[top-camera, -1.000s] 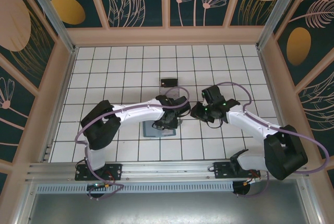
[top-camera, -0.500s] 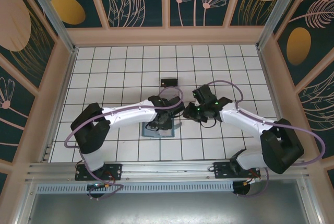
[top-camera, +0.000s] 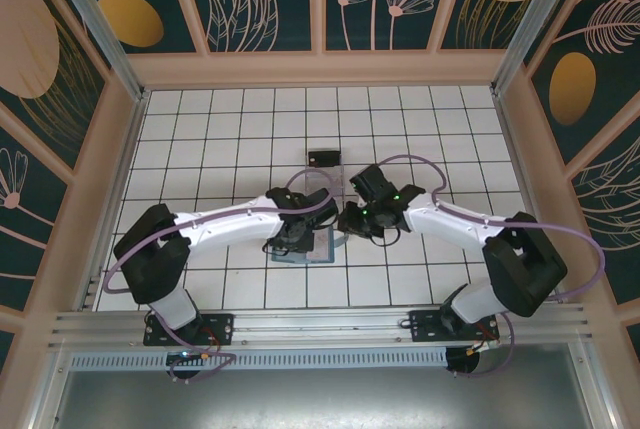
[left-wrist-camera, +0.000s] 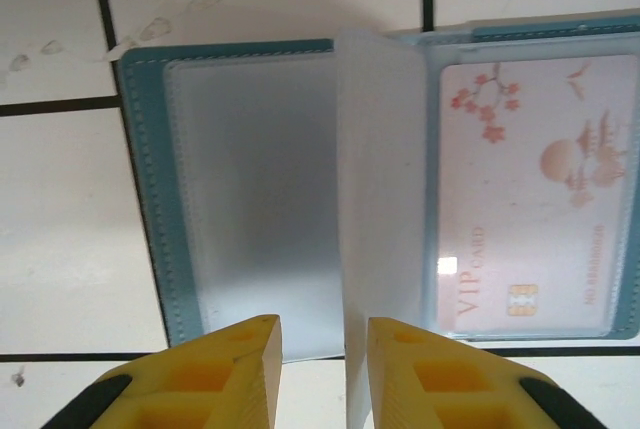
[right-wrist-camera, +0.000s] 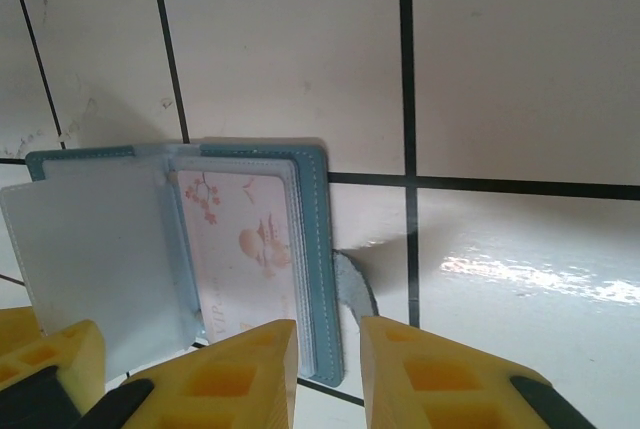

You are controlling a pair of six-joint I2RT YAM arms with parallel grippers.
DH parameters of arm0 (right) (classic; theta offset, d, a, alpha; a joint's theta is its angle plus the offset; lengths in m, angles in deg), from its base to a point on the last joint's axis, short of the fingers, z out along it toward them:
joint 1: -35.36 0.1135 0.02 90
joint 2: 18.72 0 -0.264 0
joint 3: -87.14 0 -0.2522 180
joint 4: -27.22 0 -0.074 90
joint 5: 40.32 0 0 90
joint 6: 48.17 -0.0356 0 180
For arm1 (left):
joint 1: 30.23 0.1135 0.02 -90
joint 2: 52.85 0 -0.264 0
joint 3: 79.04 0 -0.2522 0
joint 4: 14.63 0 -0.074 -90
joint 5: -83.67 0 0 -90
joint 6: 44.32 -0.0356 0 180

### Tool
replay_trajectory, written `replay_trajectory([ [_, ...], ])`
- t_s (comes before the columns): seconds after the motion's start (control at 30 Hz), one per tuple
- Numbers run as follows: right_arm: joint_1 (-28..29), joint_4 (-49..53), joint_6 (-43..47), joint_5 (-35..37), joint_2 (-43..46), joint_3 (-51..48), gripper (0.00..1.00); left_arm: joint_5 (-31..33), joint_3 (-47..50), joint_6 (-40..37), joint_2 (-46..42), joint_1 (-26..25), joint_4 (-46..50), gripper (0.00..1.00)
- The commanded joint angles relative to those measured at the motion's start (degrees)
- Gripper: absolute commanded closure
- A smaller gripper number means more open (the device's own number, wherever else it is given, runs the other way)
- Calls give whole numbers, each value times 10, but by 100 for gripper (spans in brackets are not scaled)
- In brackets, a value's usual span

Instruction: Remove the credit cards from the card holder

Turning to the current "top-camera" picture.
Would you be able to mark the black credit card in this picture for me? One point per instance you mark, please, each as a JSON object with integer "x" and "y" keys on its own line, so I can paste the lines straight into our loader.
{"x": 325, "y": 158}

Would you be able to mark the teal card holder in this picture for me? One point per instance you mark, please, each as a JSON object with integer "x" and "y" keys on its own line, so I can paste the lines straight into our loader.
{"x": 295, "y": 260}

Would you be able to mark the small circuit board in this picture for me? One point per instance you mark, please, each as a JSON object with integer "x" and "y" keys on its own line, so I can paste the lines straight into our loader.
{"x": 187, "y": 355}

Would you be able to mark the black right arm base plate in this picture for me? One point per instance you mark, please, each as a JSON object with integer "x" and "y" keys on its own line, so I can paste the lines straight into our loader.
{"x": 425, "y": 329}

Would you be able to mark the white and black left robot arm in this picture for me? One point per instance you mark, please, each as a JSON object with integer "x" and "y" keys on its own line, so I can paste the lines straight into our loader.
{"x": 230, "y": 224}

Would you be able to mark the grey metal sheet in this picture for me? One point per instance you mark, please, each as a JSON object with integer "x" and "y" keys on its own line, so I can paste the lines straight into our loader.
{"x": 325, "y": 399}

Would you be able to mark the clear acrylic card stand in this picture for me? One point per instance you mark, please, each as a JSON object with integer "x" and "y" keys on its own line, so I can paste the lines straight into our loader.
{"x": 325, "y": 181}

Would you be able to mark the pinkish grey card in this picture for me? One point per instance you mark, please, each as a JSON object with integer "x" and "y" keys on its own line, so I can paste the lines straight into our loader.
{"x": 320, "y": 249}

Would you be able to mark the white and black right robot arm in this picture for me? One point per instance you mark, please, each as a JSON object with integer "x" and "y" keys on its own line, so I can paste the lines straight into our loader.
{"x": 450, "y": 219}

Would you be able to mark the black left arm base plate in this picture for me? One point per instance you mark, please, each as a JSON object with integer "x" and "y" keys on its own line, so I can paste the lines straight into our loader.
{"x": 220, "y": 329}

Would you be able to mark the aluminium frame post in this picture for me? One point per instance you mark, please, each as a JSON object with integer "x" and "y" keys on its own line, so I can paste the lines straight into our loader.
{"x": 535, "y": 24}
{"x": 97, "y": 24}

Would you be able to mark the aluminium mounting rail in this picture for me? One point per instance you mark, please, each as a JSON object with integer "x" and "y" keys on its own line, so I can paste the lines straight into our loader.
{"x": 325, "y": 324}

